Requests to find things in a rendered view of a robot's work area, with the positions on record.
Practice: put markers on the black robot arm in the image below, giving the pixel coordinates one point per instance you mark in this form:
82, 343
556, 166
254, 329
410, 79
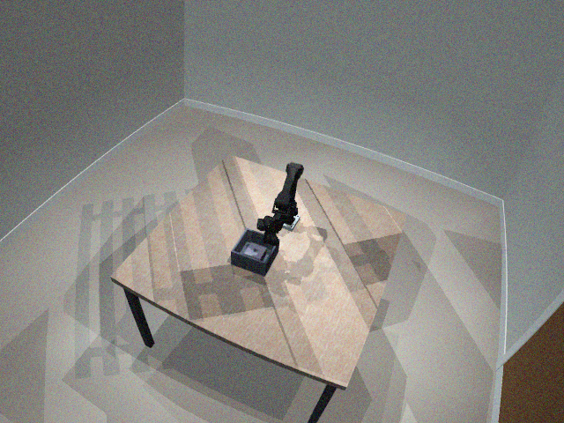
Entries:
285, 202

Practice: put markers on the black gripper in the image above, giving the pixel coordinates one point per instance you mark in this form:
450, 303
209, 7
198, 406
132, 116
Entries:
271, 237

